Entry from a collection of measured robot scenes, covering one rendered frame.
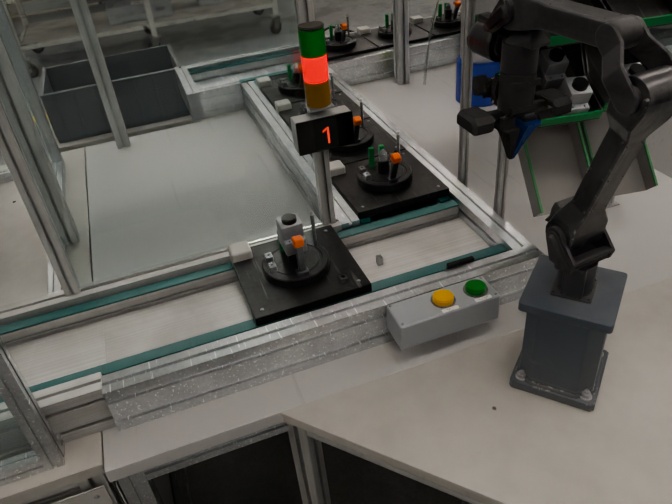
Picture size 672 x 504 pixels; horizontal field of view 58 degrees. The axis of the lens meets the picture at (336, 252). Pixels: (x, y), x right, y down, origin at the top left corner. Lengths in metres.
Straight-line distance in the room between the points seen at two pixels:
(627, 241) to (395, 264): 0.56
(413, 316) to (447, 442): 0.23
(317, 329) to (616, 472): 0.55
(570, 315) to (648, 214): 0.71
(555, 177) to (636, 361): 0.42
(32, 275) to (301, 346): 0.80
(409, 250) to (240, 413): 0.52
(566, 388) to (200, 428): 0.65
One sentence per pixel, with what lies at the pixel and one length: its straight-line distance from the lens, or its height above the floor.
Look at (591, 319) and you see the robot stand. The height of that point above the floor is 1.06.
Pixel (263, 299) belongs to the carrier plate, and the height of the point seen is 0.97.
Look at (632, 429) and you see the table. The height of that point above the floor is 0.86.
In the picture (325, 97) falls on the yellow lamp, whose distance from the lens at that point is 1.24.
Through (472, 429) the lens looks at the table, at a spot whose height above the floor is 0.86.
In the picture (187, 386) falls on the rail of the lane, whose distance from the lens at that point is 1.16.
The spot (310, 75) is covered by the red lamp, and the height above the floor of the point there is 1.33.
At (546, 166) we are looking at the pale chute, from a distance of 1.42.
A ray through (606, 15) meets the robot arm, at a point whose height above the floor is 1.49.
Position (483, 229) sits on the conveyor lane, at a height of 0.94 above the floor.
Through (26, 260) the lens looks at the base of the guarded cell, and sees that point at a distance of 1.78.
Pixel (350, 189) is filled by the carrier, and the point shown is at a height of 0.97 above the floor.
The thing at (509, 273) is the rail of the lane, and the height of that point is 0.94.
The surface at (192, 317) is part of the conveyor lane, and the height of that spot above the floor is 0.92.
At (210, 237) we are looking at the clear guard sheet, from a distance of 1.37.
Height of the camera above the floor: 1.73
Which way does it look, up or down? 36 degrees down
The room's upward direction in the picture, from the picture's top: 6 degrees counter-clockwise
